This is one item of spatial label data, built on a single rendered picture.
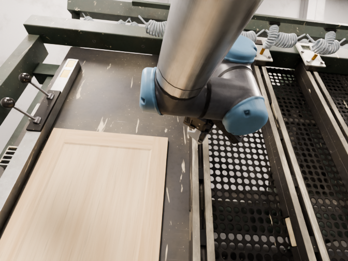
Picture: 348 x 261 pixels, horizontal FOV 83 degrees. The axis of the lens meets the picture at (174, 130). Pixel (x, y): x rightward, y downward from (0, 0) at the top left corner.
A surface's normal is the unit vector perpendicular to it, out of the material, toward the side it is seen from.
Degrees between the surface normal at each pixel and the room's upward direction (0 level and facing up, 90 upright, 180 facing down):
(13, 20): 90
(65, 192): 53
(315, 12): 90
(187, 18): 132
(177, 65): 141
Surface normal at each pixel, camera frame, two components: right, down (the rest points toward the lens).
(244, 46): 0.15, -0.55
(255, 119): 0.05, 0.83
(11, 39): 0.15, 0.07
